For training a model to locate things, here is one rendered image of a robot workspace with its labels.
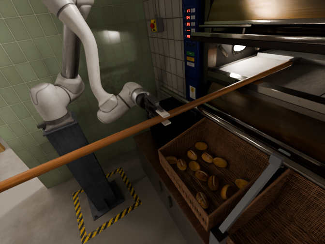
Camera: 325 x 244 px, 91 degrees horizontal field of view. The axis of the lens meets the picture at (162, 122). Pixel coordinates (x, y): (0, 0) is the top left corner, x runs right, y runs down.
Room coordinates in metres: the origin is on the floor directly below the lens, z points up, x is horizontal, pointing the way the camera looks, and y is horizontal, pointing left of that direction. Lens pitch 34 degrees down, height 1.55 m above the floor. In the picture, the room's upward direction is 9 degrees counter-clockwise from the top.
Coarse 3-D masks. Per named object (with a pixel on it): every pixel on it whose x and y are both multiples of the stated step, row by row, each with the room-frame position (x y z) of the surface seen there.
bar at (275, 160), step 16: (176, 96) 0.78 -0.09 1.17; (208, 112) 0.57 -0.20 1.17; (224, 128) 0.48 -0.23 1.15; (256, 144) 0.36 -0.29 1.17; (272, 160) 0.30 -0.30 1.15; (288, 160) 0.28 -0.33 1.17; (304, 176) 0.23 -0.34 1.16; (320, 176) 0.22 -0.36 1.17; (256, 192) 0.26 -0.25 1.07; (240, 208) 0.24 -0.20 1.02; (224, 224) 0.22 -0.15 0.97; (224, 240) 0.20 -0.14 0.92
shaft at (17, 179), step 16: (288, 64) 0.92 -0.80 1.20; (208, 96) 0.65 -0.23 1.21; (176, 112) 0.57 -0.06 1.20; (128, 128) 0.49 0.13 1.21; (144, 128) 0.50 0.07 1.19; (96, 144) 0.43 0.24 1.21; (64, 160) 0.38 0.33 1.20; (16, 176) 0.34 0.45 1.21; (32, 176) 0.34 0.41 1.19; (0, 192) 0.31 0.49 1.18
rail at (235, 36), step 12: (204, 36) 0.92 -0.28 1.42; (216, 36) 0.84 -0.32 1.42; (228, 36) 0.78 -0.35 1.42; (240, 36) 0.72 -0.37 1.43; (252, 36) 0.67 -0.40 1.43; (264, 36) 0.63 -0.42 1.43; (276, 36) 0.59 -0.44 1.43; (288, 36) 0.56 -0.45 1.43; (300, 36) 0.53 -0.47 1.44; (312, 36) 0.50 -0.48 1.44
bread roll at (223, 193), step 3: (225, 186) 0.54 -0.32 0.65; (228, 186) 0.54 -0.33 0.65; (231, 186) 0.55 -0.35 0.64; (222, 189) 0.53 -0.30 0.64; (225, 189) 0.52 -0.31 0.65; (228, 189) 0.53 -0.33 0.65; (231, 189) 0.53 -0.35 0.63; (222, 192) 0.51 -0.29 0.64; (225, 192) 0.51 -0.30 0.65; (228, 192) 0.51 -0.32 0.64; (231, 192) 0.52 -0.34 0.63; (222, 195) 0.50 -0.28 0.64; (225, 195) 0.50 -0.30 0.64; (228, 195) 0.50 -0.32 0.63; (231, 195) 0.50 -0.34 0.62; (225, 198) 0.48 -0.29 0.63; (228, 198) 0.48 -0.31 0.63
